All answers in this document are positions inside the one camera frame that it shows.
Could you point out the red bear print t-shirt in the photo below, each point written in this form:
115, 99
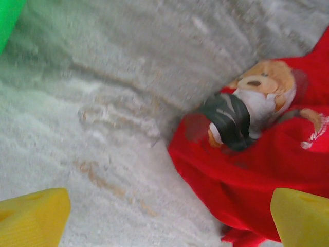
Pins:
257, 175

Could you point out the green plastic basket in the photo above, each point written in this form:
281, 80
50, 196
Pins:
7, 20

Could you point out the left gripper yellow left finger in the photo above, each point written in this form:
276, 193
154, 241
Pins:
30, 218

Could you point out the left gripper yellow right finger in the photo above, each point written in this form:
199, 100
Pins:
303, 221

